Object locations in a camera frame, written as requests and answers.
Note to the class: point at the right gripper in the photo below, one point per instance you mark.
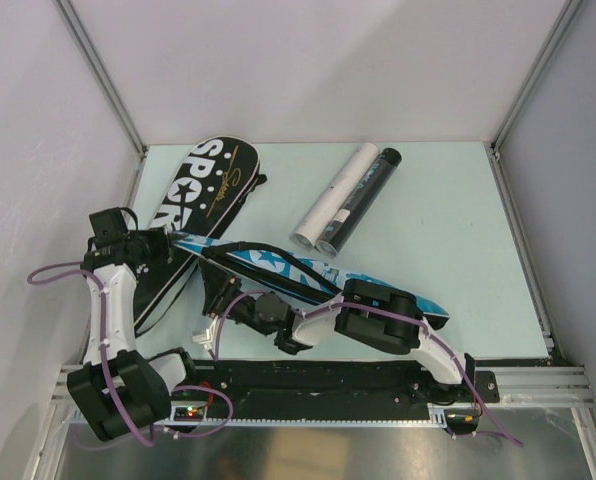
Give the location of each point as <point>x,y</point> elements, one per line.
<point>220,286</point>

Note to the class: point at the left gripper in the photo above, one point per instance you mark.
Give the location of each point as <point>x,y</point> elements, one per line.
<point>162,240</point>

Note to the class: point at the blue racket cover bag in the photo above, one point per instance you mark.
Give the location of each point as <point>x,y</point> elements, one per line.
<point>303,278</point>

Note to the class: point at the white shuttlecock tube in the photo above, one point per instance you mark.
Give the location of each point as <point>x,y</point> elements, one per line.
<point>322,212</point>

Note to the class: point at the black racket cover bag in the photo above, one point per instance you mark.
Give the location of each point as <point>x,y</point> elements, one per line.
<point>198,190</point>

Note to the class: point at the black shuttlecock tube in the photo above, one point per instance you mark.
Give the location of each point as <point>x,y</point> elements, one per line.
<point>351,212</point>

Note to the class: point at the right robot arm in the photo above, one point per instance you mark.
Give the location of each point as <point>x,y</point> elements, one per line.
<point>383,318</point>

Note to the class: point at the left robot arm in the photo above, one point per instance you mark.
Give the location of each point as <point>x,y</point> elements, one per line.
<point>117,390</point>

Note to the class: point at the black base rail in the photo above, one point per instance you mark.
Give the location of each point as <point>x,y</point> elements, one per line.
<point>285,391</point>

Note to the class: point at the left aluminium frame post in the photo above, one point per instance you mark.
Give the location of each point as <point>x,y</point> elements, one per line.
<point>94,61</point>

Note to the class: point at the aluminium frame post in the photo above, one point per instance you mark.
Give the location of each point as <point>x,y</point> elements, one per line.
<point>94,61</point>
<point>547,53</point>

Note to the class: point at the right aluminium frame post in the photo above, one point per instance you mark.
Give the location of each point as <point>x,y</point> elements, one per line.
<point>547,53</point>

